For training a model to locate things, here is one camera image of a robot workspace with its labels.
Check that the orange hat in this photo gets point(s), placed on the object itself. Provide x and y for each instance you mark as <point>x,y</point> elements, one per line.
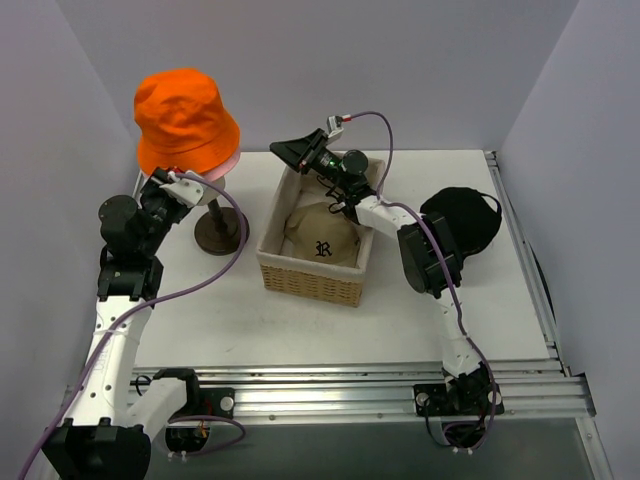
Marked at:
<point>183,122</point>

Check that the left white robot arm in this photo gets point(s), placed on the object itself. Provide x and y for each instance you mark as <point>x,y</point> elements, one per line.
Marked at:
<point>99,435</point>

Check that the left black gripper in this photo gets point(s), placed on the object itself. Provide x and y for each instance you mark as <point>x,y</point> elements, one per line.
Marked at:
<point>154,185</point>

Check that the cream mannequin head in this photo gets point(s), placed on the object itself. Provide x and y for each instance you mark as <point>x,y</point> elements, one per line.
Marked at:
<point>210,190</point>

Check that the beige cap with R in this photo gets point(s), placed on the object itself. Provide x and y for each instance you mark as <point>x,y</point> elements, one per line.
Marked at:
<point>317,235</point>

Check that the pink hat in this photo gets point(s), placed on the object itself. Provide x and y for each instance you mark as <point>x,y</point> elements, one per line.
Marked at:
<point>224,168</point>

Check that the wicker basket with liner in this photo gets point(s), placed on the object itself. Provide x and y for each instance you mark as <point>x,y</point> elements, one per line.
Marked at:
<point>283,273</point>

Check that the black cap with R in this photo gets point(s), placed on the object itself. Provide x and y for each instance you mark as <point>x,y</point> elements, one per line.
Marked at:
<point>474,218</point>

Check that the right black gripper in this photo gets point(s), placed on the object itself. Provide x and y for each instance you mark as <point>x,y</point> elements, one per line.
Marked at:
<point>310,151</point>

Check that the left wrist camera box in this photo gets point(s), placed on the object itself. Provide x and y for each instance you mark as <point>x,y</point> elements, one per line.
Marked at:
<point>185,191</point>

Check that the aluminium rail frame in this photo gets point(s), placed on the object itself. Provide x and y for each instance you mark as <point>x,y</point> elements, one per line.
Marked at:
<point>314,365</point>

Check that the dark round mannequin stand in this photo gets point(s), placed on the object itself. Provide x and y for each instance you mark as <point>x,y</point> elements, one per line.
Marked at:
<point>218,231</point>

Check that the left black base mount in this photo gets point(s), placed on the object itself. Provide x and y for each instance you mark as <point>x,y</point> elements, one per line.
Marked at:
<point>217,402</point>

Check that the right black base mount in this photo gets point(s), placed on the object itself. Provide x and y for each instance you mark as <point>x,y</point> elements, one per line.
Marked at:
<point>458,412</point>

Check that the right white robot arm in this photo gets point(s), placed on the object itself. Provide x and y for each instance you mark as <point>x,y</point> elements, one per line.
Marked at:
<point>434,242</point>

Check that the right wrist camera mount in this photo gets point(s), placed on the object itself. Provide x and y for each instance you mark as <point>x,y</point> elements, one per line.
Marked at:
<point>335,127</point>

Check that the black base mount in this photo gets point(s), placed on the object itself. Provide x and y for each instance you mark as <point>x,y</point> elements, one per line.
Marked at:
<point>217,402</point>
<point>458,412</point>

